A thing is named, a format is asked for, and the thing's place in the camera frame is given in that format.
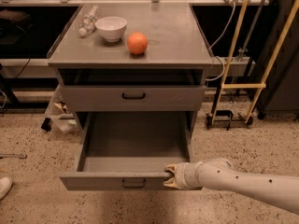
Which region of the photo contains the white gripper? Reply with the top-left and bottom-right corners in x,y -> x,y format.
164,162 -> 200,190

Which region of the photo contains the grey drawer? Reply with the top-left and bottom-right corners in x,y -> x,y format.
60,86 -> 205,112
60,111 -> 194,190

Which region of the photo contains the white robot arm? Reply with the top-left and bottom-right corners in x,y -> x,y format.
164,158 -> 299,214

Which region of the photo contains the grey drawer cabinet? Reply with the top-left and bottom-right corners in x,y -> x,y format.
46,2 -> 215,161

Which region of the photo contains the grey top drawer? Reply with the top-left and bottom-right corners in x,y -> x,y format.
60,86 -> 205,112

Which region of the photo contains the yellow hand truck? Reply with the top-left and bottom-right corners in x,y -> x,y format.
205,0 -> 299,131

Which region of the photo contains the clear plastic bin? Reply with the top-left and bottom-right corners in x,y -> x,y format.
45,87 -> 78,133

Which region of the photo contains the grey power strip box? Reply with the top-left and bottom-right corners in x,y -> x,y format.
207,56 -> 249,77

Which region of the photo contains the orange fruit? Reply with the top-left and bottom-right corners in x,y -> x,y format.
127,32 -> 148,55

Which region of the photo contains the white ceramic bowl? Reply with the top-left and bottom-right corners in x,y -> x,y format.
95,17 -> 127,42

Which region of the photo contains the white sneaker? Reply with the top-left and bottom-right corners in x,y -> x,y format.
0,176 -> 13,200

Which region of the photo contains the metal cane tip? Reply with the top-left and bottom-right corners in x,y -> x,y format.
0,154 -> 27,159

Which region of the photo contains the clear plastic water bottle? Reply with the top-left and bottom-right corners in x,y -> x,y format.
78,6 -> 98,37

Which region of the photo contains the white power cable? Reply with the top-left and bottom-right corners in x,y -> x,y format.
205,1 -> 236,82

